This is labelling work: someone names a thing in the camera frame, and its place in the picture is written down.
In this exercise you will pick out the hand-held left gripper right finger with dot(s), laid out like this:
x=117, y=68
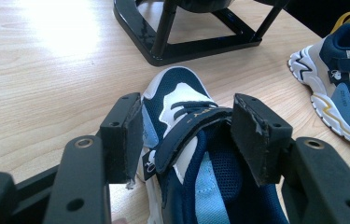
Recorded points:
x=256, y=140

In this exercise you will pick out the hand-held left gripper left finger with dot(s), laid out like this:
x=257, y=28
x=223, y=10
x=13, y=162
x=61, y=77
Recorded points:
x=116, y=149

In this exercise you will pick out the navy and white sneaker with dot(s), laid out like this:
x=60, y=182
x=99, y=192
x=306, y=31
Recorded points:
x=191, y=149
x=340, y=81

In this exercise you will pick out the red and black shoe rack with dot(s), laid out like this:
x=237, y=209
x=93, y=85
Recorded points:
x=160, y=46

